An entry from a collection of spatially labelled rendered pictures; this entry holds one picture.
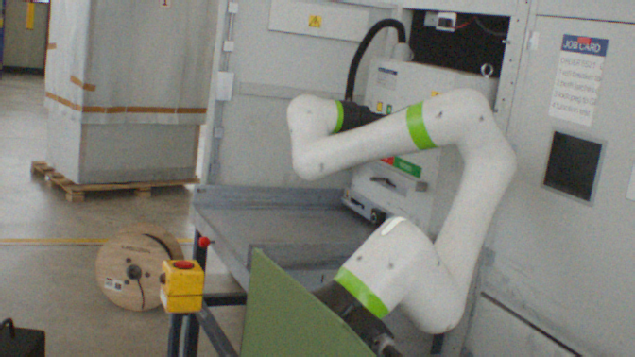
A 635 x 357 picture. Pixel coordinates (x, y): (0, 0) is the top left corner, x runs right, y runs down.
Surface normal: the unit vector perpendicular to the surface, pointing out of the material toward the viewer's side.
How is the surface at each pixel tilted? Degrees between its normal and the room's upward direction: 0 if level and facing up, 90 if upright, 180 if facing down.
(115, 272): 90
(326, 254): 90
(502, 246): 90
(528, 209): 90
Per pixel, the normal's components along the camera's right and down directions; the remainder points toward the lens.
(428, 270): 0.54, 0.22
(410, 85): -0.90, -0.03
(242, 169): 0.22, 0.25
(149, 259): -0.07, 0.21
